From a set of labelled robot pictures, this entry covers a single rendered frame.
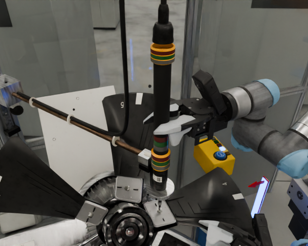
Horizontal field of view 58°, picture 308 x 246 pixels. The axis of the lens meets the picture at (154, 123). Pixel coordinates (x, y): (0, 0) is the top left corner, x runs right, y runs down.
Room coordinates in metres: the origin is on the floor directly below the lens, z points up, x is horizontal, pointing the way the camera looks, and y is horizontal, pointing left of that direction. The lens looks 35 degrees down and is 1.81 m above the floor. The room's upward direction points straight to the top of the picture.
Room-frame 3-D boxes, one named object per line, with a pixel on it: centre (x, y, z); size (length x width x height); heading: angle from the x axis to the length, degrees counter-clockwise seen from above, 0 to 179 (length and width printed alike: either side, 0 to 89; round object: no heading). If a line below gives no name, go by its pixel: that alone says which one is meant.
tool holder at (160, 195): (0.48, -0.01, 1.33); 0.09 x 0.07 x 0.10; 56
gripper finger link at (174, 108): (0.50, -0.02, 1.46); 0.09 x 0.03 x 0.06; 112
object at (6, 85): (0.83, 0.50, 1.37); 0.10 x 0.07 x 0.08; 56
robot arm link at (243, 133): (0.60, -0.26, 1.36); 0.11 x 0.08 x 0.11; 30
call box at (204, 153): (0.87, -0.25, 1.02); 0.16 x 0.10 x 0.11; 21
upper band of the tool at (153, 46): (0.47, -0.02, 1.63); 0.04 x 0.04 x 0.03
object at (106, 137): (0.64, 0.24, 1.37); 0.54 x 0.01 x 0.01; 56
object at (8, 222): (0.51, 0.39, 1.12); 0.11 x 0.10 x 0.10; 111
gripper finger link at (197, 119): (0.48, -0.08, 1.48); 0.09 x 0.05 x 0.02; 129
